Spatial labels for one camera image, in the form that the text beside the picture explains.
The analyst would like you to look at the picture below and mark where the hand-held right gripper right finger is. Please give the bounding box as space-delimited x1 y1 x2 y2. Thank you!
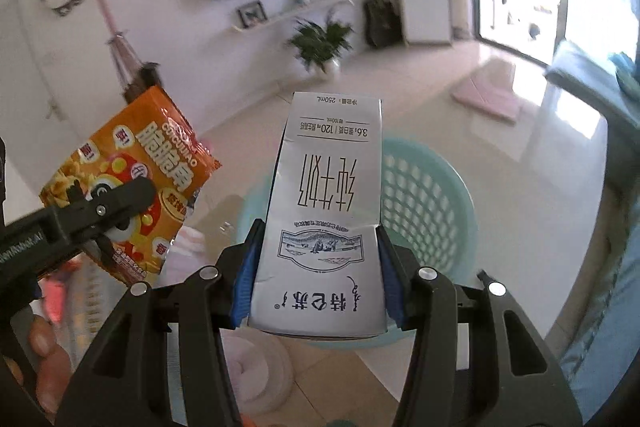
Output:
375 227 583 427

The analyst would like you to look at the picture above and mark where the person's left hand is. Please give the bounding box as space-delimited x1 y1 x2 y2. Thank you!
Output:
0 314 73 414

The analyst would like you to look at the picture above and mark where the pale blue fabric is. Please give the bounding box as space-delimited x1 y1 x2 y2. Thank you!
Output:
560 227 640 408

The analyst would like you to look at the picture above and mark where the white curved wall shelf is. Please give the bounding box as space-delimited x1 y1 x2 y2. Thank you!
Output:
231 0 356 34

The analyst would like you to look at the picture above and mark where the teal cushion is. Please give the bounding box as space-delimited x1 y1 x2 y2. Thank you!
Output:
612 52 640 100

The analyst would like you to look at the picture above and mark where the teal plastic basket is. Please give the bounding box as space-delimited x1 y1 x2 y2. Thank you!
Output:
235 136 476 350

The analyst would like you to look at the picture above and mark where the blue sofa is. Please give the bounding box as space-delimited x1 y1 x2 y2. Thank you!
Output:
545 39 640 132

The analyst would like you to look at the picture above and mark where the pink round cushion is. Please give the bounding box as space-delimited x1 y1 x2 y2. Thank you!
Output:
220 332 293 418

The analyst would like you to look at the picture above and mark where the orange snack packet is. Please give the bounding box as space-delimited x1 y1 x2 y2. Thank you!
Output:
39 85 222 286

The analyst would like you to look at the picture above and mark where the brown tote bag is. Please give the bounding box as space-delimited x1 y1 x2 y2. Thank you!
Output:
107 34 144 104

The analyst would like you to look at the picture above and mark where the small black bag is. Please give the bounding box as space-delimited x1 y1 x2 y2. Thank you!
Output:
140 63 162 88

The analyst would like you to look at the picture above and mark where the potted green plant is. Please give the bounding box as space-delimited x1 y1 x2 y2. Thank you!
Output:
287 2 356 75

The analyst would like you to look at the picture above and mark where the pink folded mat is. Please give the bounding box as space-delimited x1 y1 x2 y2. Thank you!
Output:
451 74 523 124

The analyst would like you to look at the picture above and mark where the framed butterfly picture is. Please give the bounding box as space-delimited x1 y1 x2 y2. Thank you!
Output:
236 1 267 29

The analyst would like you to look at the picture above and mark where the pink coat rack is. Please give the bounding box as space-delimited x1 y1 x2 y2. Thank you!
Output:
65 0 151 105

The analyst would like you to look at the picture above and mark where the white door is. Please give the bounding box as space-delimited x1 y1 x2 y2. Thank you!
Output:
10 0 76 142

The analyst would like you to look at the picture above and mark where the white milk carton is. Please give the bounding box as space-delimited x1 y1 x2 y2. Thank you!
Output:
248 92 388 339

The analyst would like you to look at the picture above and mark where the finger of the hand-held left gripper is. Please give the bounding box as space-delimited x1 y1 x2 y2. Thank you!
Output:
42 177 157 254

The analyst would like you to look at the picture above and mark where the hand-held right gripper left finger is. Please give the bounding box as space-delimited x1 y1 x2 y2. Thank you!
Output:
55 218 266 427

